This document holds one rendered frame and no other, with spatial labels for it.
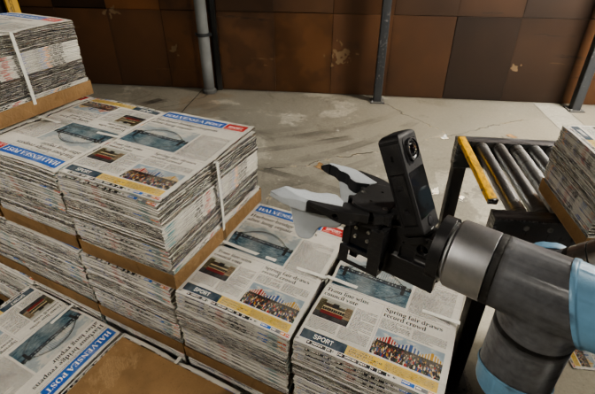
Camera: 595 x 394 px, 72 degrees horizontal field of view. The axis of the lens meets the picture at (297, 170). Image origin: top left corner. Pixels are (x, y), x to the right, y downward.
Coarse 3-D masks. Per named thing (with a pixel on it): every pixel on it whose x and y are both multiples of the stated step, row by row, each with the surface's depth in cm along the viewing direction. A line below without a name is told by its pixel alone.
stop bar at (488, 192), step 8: (464, 136) 158; (464, 144) 152; (464, 152) 149; (472, 152) 147; (472, 160) 142; (472, 168) 139; (480, 168) 137; (480, 176) 133; (480, 184) 130; (488, 184) 129; (488, 192) 125; (488, 200) 122; (496, 200) 122
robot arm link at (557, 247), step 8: (592, 240) 48; (552, 248) 54; (560, 248) 53; (568, 248) 50; (576, 248) 48; (584, 248) 47; (592, 248) 47; (568, 256) 48; (576, 256) 48; (584, 256) 47; (592, 256) 46; (592, 264) 46
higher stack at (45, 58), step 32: (0, 32) 104; (32, 32) 108; (64, 32) 116; (0, 64) 103; (32, 64) 110; (64, 64) 118; (0, 96) 104; (32, 96) 111; (0, 224) 115; (0, 288) 140
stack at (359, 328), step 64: (64, 256) 106; (256, 256) 100; (320, 256) 99; (192, 320) 91; (256, 320) 83; (320, 320) 83; (384, 320) 83; (448, 320) 83; (320, 384) 83; (384, 384) 73
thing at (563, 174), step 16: (576, 128) 114; (592, 128) 114; (560, 144) 117; (576, 144) 109; (592, 144) 105; (560, 160) 116; (576, 160) 109; (592, 160) 102; (560, 176) 115; (576, 176) 107; (592, 176) 102; (560, 192) 115; (576, 192) 107; (592, 192) 100; (576, 208) 107; (592, 208) 100; (576, 224) 107; (592, 224) 100
